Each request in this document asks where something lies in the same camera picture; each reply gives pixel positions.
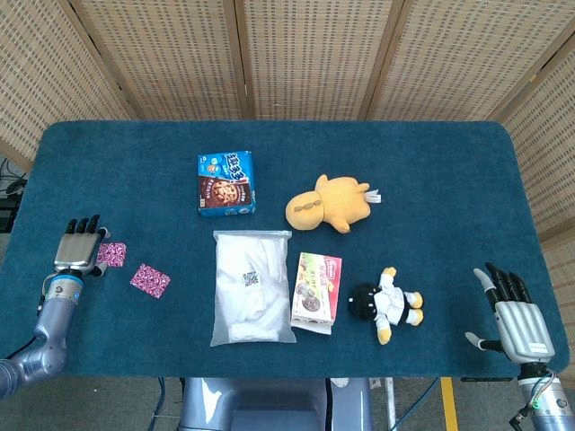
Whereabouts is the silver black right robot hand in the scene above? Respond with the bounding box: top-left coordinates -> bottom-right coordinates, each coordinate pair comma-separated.
464,262 -> 556,363

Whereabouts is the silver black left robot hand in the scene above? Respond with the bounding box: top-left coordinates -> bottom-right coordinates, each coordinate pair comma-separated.
52,214 -> 111,277

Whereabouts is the black equipment box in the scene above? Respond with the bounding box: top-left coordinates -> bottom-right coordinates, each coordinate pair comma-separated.
0,197 -> 19,233

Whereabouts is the yellow floor tape strip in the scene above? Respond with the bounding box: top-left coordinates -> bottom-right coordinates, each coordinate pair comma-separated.
440,376 -> 459,431

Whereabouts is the black penguin plush toy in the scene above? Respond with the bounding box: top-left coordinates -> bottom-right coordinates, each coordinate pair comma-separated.
348,266 -> 425,346

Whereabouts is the blue chocolate cookie box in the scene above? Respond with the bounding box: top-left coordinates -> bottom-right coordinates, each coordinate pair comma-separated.
196,150 -> 258,219

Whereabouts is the frosted bag with white garment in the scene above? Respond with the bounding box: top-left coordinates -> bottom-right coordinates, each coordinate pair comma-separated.
209,229 -> 298,347

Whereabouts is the blue felt table cover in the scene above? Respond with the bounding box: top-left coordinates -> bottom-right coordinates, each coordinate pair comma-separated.
0,119 -> 568,379

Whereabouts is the red white biscuit box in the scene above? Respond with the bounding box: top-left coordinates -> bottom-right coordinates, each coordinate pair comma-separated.
289,251 -> 343,337

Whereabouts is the yellow plush dinosaur toy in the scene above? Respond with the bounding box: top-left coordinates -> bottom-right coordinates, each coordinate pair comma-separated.
285,174 -> 384,234

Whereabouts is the grey blue robot torso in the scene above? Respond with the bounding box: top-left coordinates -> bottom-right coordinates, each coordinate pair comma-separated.
179,376 -> 374,431

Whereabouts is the woven rattan folding screen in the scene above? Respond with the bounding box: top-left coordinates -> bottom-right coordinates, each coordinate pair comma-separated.
0,0 -> 575,342

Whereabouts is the black cable bundle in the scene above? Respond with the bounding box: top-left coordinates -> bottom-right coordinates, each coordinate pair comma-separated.
0,156 -> 27,198

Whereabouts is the blue floor cable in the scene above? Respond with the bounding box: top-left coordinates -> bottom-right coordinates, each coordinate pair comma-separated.
394,376 -> 440,427

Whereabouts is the white metal frame leg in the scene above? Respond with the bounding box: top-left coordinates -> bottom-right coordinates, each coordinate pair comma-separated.
384,376 -> 399,431

